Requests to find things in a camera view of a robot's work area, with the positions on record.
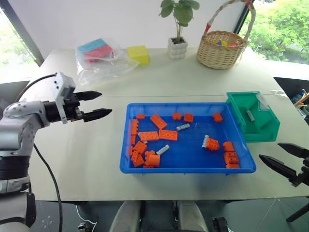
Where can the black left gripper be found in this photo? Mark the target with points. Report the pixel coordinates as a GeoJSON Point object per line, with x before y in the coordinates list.
{"type": "Point", "coordinates": [72, 110]}

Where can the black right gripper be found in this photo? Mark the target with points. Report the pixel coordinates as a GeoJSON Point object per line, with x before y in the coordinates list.
{"type": "Point", "coordinates": [304, 174]}

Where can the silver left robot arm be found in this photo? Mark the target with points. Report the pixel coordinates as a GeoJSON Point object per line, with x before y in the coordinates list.
{"type": "Point", "coordinates": [21, 125]}

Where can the green plastic bin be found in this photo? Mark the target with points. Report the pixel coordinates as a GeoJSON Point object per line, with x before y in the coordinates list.
{"type": "Point", "coordinates": [262, 133]}

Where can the yellow block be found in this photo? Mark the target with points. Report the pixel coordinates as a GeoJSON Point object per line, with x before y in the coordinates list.
{"type": "Point", "coordinates": [138, 55]}

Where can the clear plastic bag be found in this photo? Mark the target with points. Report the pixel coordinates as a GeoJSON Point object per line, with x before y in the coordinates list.
{"type": "Point", "coordinates": [106, 70]}

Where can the pink sponge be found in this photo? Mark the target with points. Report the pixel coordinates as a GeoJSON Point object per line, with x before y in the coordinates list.
{"type": "Point", "coordinates": [100, 54]}

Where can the grey brick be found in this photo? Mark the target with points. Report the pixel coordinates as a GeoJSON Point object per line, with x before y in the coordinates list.
{"type": "Point", "coordinates": [250, 115]}
{"type": "Point", "coordinates": [182, 126]}
{"type": "Point", "coordinates": [162, 150]}
{"type": "Point", "coordinates": [205, 141]}

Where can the black tripod leg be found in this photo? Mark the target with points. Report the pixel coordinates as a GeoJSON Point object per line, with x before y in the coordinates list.
{"type": "Point", "coordinates": [298, 212]}

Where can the blue sponge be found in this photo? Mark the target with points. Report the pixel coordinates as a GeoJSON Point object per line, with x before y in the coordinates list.
{"type": "Point", "coordinates": [93, 46]}

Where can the wooden sticks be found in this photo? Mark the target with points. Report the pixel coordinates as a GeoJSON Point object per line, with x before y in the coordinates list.
{"type": "Point", "coordinates": [301, 99]}

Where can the blue plastic tray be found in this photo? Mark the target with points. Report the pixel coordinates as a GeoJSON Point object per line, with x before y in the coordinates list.
{"type": "Point", "coordinates": [188, 154]}

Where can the green plant in white pot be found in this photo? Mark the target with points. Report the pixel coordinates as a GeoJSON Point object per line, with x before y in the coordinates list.
{"type": "Point", "coordinates": [178, 47]}

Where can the grey rounded shape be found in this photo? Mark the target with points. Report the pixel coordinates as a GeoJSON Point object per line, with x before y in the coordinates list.
{"type": "Point", "coordinates": [125, 217]}
{"type": "Point", "coordinates": [193, 217]}

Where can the red toy piece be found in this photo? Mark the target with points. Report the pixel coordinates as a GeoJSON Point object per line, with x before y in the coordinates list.
{"type": "Point", "coordinates": [233, 44]}

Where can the yellow and purple toy piece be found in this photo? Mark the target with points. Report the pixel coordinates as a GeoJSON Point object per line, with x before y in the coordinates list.
{"type": "Point", "coordinates": [220, 43]}

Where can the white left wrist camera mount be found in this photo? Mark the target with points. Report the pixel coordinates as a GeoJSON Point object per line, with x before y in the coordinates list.
{"type": "Point", "coordinates": [61, 83]}

